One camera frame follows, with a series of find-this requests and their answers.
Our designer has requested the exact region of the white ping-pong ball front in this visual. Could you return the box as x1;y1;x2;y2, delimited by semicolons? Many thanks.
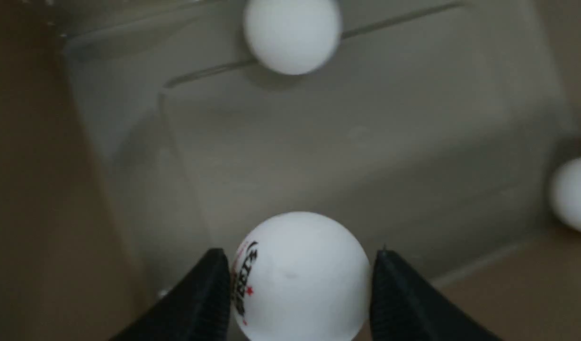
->
243;0;343;75

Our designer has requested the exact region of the olive green plastic bin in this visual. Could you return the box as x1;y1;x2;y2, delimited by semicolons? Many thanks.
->
0;0;581;341

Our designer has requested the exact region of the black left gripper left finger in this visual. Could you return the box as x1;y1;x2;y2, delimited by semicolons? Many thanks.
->
111;248;231;341

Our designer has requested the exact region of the white ping-pong ball with logo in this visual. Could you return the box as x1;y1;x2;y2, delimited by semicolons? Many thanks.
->
230;212;372;341

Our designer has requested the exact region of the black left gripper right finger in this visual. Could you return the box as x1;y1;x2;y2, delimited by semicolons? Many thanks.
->
369;250;500;341

